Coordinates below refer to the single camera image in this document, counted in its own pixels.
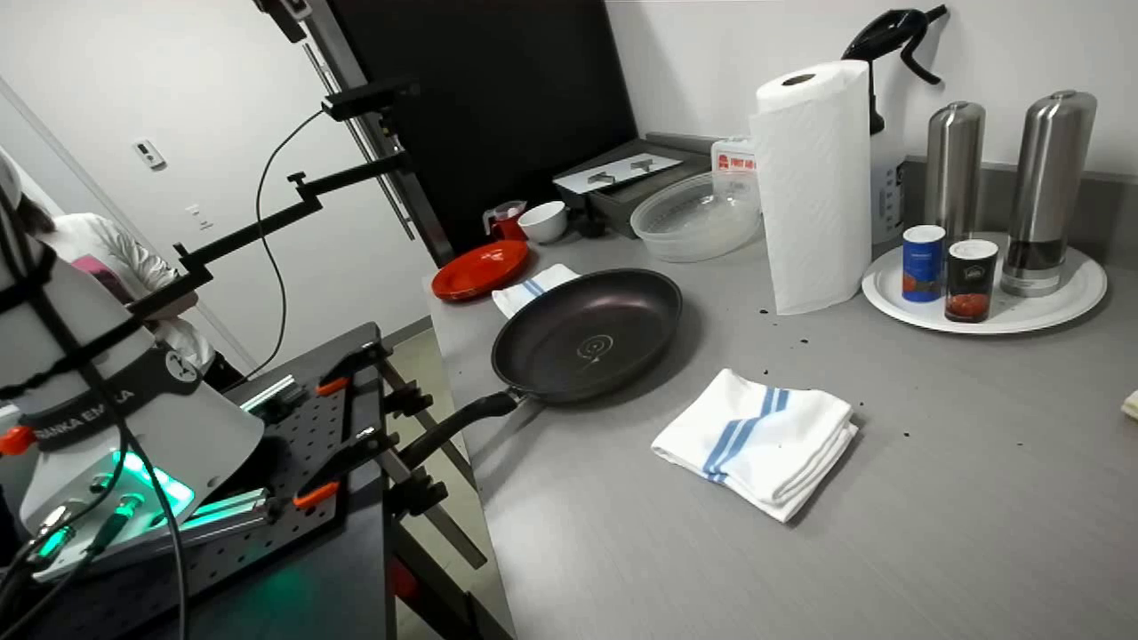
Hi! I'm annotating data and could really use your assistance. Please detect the white blue-striped dish cloth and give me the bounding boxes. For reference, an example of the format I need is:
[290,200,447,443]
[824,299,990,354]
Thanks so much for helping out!
[649,368,856,523]

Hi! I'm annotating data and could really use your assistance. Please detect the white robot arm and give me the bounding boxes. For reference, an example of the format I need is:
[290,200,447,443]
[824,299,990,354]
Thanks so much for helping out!
[0,157,263,575]

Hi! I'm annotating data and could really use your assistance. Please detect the black frying pan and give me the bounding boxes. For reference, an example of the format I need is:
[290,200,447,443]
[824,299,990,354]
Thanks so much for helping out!
[401,265,683,465]

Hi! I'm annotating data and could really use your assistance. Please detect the small white cup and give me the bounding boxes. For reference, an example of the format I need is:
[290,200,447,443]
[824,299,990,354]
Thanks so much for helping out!
[520,200,565,241]

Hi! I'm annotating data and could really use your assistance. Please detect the red plate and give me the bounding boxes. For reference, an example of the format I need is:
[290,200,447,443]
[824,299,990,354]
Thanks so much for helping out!
[431,238,531,303]

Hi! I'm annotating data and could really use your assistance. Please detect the clear plastic bowl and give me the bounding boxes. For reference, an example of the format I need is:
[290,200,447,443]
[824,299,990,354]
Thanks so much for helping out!
[629,173,760,261]

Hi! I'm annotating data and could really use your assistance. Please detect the black monitor screen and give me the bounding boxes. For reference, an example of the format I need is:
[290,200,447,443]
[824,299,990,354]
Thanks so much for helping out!
[331,0,638,252]

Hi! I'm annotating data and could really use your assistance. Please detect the white paper towel roll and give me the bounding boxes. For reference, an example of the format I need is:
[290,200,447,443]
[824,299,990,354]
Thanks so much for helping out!
[753,59,870,315]

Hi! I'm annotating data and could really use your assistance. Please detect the white round tray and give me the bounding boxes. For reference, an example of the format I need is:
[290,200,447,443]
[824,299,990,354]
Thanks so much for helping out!
[862,247,1109,336]

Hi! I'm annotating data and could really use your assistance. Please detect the black perforated mounting table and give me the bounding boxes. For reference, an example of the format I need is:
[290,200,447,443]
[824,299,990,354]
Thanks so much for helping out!
[14,323,396,640]

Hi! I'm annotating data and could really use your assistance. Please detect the blue-label spice jar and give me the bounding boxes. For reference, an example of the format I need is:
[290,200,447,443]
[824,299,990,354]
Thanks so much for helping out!
[903,222,945,303]

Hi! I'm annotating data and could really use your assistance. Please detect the red-label spice jar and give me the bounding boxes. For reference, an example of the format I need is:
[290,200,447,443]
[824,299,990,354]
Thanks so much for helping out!
[945,238,1000,323]

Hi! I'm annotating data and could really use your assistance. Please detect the left steel grinder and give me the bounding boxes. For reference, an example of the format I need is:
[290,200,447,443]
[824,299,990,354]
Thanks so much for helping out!
[923,103,986,238]

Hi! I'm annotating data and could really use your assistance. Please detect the steel grinder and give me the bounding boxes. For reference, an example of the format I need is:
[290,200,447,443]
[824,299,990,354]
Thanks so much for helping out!
[923,103,986,238]
[1003,87,1098,299]

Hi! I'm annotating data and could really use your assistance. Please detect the right steel grinder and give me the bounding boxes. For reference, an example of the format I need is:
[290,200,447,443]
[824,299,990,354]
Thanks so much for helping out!
[1003,87,1098,299]

